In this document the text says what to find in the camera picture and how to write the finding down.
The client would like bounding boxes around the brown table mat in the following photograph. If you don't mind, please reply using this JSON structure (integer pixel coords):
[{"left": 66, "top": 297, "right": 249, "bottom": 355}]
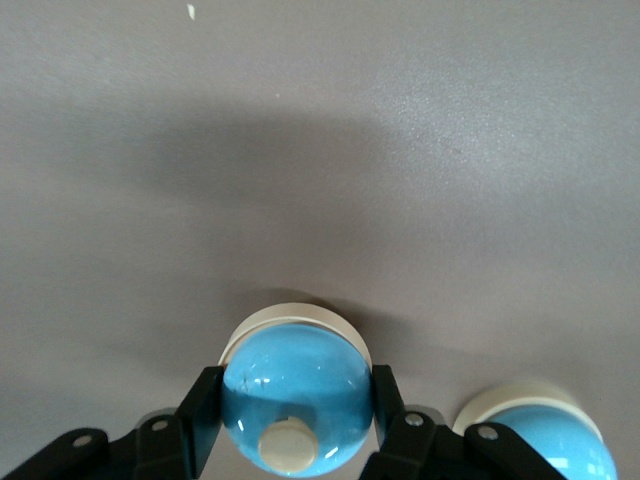
[{"left": 0, "top": 0, "right": 640, "bottom": 480}]

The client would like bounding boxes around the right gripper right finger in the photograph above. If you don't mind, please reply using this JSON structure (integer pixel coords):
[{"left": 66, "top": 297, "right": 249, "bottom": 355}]
[{"left": 358, "top": 364, "right": 567, "bottom": 480}]

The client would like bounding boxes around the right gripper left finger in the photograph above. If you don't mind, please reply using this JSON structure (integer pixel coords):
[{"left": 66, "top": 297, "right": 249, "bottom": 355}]
[{"left": 0, "top": 366, "right": 229, "bottom": 480}]

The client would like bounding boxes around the scratched blue call bell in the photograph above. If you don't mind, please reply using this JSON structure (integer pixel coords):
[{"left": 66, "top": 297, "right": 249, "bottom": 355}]
[{"left": 218, "top": 301, "right": 374, "bottom": 477}]

